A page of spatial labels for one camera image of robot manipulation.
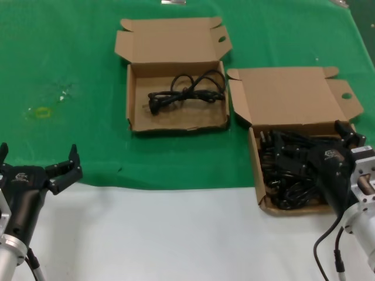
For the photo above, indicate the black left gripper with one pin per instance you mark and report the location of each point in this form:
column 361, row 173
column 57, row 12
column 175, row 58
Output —
column 23, row 187

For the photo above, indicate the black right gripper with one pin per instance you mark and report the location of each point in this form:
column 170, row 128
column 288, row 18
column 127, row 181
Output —
column 333, row 172

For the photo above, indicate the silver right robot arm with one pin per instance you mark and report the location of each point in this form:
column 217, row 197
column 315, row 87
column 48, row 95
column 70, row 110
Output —
column 361, row 231

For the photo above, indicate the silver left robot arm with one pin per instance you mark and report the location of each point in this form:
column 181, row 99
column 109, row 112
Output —
column 8, row 257

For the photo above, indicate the open brown cardboard box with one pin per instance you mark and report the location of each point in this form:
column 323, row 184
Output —
column 287, row 93
column 175, row 117

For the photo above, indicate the yellow tape square mark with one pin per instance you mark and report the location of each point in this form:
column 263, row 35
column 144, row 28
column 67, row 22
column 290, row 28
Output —
column 36, row 112

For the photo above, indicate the white debris bits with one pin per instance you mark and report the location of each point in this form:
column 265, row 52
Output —
column 62, row 98

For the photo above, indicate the green table cloth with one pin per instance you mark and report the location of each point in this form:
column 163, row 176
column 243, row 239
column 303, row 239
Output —
column 58, row 44

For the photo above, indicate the silver metal object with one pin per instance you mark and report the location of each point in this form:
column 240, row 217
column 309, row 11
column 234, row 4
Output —
column 341, row 3
column 173, row 1

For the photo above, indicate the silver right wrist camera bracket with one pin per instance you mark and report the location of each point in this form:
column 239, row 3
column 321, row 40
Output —
column 364, row 174

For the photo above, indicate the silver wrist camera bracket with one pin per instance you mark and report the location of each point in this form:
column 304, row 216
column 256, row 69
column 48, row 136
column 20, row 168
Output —
column 364, row 174
column 3, row 213

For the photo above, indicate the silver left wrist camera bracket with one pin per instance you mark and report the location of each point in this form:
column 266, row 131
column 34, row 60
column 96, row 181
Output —
column 3, row 213

